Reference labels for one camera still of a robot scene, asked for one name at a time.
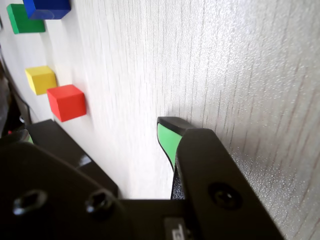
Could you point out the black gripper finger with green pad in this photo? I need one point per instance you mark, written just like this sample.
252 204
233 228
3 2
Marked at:
45 190
215 175

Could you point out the green wooden cube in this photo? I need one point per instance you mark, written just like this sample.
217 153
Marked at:
23 23

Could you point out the red wooden cube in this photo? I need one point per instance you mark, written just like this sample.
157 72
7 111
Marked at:
68 103

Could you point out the yellow wooden cube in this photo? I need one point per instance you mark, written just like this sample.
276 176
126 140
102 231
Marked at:
41 80

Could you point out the blue wooden cube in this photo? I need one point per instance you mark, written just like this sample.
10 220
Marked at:
48 8

